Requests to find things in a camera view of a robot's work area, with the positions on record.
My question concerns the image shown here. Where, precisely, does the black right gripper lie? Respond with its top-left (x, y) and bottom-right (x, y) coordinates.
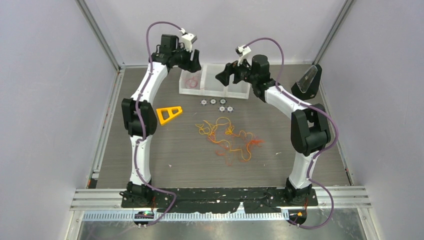
top-left (215, 54), bottom-right (257, 88)

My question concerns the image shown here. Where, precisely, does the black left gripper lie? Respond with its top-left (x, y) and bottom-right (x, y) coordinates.
top-left (171, 43), bottom-right (201, 74)

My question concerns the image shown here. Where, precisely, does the pink red cable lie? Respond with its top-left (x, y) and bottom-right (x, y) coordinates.
top-left (184, 73), bottom-right (201, 90)

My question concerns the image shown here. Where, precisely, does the yellow cable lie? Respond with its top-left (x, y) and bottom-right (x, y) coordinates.
top-left (194, 116), bottom-right (255, 163)

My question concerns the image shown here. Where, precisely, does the orange cable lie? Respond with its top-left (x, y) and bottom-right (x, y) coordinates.
top-left (206, 127), bottom-right (266, 167)

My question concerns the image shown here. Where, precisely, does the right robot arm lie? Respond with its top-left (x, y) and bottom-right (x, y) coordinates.
top-left (215, 54), bottom-right (331, 205)

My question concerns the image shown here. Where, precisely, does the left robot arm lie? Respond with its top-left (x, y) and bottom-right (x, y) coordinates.
top-left (120, 33), bottom-right (202, 208)

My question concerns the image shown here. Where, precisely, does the right clear plastic bin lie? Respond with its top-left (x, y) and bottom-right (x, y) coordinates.
top-left (225, 72), bottom-right (251, 100)

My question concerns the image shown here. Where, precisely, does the clear plastic bin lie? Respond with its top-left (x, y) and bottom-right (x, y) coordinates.
top-left (200, 64), bottom-right (226, 97)
top-left (225, 72), bottom-right (251, 100)
top-left (178, 64), bottom-right (204, 96)

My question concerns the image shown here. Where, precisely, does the left clear plastic bin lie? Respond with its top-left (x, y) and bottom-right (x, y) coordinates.
top-left (178, 64), bottom-right (204, 96)

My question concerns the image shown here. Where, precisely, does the middle clear plastic bin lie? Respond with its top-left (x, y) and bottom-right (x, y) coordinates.
top-left (200, 64), bottom-right (226, 97)

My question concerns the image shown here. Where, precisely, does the yellow triangular plastic part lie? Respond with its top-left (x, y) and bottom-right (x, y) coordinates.
top-left (156, 106), bottom-right (183, 126)

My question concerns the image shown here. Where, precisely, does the black wedge stand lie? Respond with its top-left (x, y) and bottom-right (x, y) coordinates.
top-left (291, 64), bottom-right (323, 101)

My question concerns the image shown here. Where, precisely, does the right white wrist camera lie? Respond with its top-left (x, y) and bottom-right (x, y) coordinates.
top-left (235, 44), bottom-right (252, 66)

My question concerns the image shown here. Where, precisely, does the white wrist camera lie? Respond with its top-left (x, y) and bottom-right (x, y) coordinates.
top-left (235, 44), bottom-right (252, 66)
top-left (181, 32), bottom-right (198, 53)

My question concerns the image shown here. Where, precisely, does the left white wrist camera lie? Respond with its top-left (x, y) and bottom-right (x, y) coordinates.
top-left (181, 32), bottom-right (198, 53)

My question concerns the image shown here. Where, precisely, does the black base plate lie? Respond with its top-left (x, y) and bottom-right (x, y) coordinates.
top-left (119, 187), bottom-right (318, 214)

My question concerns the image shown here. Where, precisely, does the white slotted cable duct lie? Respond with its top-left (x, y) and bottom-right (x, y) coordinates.
top-left (82, 210), bottom-right (289, 222)

